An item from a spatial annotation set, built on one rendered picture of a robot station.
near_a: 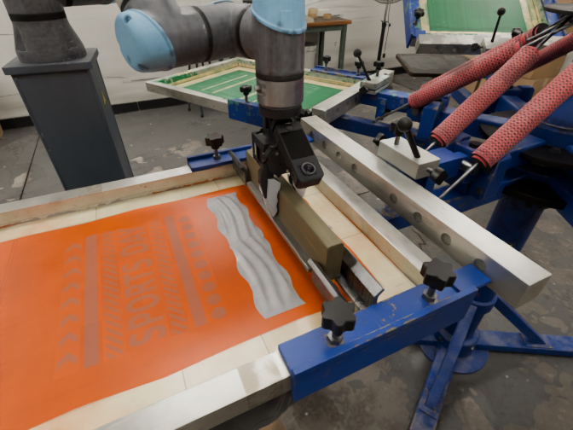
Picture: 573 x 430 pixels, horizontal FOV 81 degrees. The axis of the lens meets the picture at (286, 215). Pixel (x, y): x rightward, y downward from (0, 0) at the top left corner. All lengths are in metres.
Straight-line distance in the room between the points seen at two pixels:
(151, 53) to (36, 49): 0.57
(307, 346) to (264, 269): 0.19
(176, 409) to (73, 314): 0.26
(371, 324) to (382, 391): 1.11
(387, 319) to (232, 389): 0.22
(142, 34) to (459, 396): 1.59
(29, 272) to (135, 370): 0.31
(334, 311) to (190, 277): 0.29
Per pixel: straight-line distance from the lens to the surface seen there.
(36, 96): 1.07
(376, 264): 0.63
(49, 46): 1.04
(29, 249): 0.81
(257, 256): 0.62
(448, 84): 1.12
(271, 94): 0.53
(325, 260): 0.51
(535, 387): 1.85
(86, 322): 0.61
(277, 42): 0.52
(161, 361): 0.53
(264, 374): 0.45
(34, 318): 0.66
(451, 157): 0.85
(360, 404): 1.54
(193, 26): 0.54
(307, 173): 0.52
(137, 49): 0.51
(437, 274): 0.49
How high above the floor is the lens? 1.39
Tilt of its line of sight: 37 degrees down
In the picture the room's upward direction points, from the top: straight up
